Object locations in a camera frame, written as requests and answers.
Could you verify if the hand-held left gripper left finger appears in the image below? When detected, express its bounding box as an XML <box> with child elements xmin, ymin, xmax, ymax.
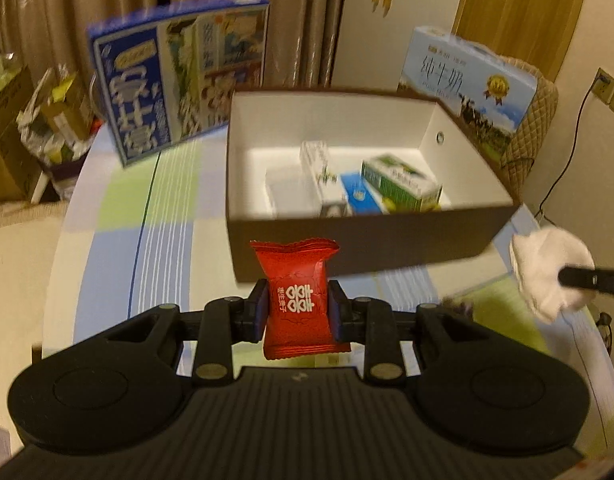
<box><xmin>104</xmin><ymin>279</ymin><xmax>268</xmax><ymax>395</ymax></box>

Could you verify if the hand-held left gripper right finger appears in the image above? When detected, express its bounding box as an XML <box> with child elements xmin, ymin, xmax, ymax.
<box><xmin>328</xmin><ymin>280</ymin><xmax>488</xmax><ymax>392</ymax></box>

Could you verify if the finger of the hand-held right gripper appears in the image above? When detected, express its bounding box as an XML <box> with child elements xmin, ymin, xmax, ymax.
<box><xmin>559</xmin><ymin>266</ymin><xmax>614</xmax><ymax>297</ymax></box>

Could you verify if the red candy packet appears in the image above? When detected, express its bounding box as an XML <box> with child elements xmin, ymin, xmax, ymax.
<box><xmin>249</xmin><ymin>239</ymin><xmax>340</xmax><ymax>362</ymax></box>

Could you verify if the white sock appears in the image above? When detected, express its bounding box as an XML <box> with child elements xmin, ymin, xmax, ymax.
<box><xmin>509</xmin><ymin>227</ymin><xmax>596</xmax><ymax>324</ymax></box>

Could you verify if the brown cardboard box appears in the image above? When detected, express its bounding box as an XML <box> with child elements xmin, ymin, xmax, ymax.
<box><xmin>224</xmin><ymin>87</ymin><xmax>522</xmax><ymax>283</ymax></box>

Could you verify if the small white plastic box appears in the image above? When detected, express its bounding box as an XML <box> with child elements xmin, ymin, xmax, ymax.
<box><xmin>265</xmin><ymin>166</ymin><xmax>324</xmax><ymax>218</ymax></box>

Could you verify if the blue hand cream tube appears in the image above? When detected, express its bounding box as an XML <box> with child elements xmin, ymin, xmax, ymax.
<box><xmin>340</xmin><ymin>172</ymin><xmax>388</xmax><ymax>216</ymax></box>

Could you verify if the white box with plant print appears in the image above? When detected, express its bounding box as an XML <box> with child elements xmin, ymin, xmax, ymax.
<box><xmin>299</xmin><ymin>141</ymin><xmax>351</xmax><ymax>218</ymax></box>

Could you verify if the green and white box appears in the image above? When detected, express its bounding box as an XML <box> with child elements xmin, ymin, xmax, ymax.
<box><xmin>362</xmin><ymin>155</ymin><xmax>444</xmax><ymax>213</ymax></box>

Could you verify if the dark fuzzy scrunchie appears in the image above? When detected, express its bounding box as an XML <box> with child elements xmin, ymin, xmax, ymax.
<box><xmin>441</xmin><ymin>294</ymin><xmax>476</xmax><ymax>313</ymax></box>

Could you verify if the quilted beige chair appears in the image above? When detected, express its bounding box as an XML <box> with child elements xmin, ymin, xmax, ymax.
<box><xmin>499</xmin><ymin>55</ymin><xmax>559</xmax><ymax>202</ymax></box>

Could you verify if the milk carton with cow print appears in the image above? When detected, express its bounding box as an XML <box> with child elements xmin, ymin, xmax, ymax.
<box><xmin>397</xmin><ymin>25</ymin><xmax>539</xmax><ymax>136</ymax></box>

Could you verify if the blue printed carton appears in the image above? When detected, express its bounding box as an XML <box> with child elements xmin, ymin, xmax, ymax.
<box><xmin>86</xmin><ymin>0</ymin><xmax>271</xmax><ymax>168</ymax></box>

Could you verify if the golden curtain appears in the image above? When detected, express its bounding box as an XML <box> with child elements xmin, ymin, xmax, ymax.
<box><xmin>452</xmin><ymin>0</ymin><xmax>594</xmax><ymax>81</ymax></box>

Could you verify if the brown cardboard carton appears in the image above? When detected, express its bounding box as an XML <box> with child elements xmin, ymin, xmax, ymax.
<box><xmin>0</xmin><ymin>55</ymin><xmax>44</xmax><ymax>204</ymax></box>

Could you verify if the beige curtain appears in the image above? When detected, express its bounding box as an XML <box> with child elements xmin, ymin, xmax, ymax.
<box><xmin>0</xmin><ymin>0</ymin><xmax>348</xmax><ymax>92</ymax></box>

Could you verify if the black cable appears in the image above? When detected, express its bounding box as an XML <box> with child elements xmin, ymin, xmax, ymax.
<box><xmin>536</xmin><ymin>77</ymin><xmax>605</xmax><ymax>223</ymax></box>

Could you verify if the wall socket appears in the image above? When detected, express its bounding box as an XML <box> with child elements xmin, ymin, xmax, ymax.
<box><xmin>592</xmin><ymin>67</ymin><xmax>614</xmax><ymax>124</ymax></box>

